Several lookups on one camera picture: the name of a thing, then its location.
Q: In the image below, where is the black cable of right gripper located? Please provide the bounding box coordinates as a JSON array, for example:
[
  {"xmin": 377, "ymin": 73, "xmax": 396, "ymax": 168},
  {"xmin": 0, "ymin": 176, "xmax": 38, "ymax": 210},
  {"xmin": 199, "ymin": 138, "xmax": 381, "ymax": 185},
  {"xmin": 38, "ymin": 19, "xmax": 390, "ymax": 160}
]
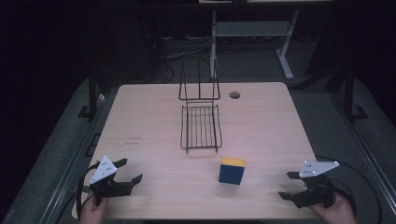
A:
[{"xmin": 314, "ymin": 154, "xmax": 383, "ymax": 224}]

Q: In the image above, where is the grey metal desk frame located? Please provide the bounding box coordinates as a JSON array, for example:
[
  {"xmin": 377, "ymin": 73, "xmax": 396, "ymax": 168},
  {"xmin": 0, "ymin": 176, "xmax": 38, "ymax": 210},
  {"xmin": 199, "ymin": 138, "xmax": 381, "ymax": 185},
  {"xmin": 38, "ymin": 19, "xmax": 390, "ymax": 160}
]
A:
[{"xmin": 209, "ymin": 8, "xmax": 301, "ymax": 80}]

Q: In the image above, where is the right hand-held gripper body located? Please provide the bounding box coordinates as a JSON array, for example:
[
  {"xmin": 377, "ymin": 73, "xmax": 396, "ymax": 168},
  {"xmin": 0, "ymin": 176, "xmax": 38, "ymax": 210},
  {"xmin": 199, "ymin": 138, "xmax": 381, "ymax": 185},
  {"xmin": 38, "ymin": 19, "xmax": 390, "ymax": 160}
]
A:
[{"xmin": 291, "ymin": 160, "xmax": 341, "ymax": 209}]

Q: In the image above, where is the person's right hand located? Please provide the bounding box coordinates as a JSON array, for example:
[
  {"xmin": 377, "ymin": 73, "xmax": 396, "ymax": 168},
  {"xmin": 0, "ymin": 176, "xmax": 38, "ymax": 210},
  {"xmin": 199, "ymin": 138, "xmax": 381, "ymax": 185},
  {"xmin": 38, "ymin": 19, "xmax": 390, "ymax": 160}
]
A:
[{"xmin": 309, "ymin": 191, "xmax": 358, "ymax": 224}]

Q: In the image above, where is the aluminium frame rail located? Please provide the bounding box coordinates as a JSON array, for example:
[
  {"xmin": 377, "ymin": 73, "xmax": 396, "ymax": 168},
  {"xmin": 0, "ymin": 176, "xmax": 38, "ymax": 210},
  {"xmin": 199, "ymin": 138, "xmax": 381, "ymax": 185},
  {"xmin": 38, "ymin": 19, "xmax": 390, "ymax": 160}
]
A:
[
  {"xmin": 38, "ymin": 91, "xmax": 108, "ymax": 224},
  {"xmin": 330, "ymin": 91, "xmax": 396, "ymax": 217}
]

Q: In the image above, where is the bundle of floor cables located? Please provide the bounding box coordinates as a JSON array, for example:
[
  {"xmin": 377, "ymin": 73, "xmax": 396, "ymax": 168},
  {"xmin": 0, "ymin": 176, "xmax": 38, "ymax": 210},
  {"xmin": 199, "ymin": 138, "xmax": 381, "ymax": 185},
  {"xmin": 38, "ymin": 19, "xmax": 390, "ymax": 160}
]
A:
[{"xmin": 144, "ymin": 32, "xmax": 213, "ymax": 85}]

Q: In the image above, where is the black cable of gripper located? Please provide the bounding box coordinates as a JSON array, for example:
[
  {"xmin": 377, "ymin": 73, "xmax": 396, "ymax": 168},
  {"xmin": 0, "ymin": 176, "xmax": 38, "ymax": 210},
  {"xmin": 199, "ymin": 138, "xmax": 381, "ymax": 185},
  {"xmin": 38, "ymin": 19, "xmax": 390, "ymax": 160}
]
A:
[
  {"xmin": 314, "ymin": 154, "xmax": 383, "ymax": 224},
  {"xmin": 76, "ymin": 161, "xmax": 101, "ymax": 220}
]

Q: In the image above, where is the black wire rack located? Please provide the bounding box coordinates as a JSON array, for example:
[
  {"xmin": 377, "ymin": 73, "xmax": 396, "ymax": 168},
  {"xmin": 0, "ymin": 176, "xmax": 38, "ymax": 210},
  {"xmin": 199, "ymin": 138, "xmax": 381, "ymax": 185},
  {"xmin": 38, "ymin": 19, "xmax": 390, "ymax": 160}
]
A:
[{"xmin": 178, "ymin": 58, "xmax": 224, "ymax": 155}]

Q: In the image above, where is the blue cube with yellow top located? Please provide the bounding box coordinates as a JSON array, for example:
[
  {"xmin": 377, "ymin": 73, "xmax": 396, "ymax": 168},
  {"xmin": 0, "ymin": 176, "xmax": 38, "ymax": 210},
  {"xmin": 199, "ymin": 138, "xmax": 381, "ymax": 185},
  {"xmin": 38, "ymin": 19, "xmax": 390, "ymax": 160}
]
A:
[{"xmin": 218, "ymin": 156, "xmax": 247, "ymax": 187}]

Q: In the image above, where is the black metal stand post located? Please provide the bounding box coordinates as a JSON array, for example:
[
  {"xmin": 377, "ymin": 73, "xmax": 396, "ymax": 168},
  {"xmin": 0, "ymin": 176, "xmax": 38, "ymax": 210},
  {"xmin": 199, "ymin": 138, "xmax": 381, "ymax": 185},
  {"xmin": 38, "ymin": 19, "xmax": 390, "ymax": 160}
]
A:
[
  {"xmin": 78, "ymin": 66, "xmax": 100, "ymax": 123},
  {"xmin": 343, "ymin": 66, "xmax": 370, "ymax": 123}
]

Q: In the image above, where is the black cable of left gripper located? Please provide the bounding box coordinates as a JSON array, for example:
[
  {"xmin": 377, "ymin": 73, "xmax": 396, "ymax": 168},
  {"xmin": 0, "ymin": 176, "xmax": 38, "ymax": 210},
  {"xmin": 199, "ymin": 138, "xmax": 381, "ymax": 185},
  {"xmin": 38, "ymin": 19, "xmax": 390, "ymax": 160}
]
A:
[{"xmin": 76, "ymin": 161, "xmax": 101, "ymax": 220}]

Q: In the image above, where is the person's left hand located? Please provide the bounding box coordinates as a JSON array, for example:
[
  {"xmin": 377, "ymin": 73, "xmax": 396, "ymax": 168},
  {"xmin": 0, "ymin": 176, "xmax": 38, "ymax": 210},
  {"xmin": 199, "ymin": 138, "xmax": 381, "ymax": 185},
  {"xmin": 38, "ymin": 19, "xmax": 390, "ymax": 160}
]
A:
[{"xmin": 79, "ymin": 193, "xmax": 110, "ymax": 224}]

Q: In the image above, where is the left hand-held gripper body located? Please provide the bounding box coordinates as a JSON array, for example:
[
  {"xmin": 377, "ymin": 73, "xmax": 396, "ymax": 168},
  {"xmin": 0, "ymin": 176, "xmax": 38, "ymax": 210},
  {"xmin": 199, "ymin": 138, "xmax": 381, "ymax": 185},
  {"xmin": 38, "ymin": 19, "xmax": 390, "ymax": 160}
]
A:
[{"xmin": 89, "ymin": 155, "xmax": 133, "ymax": 207}]

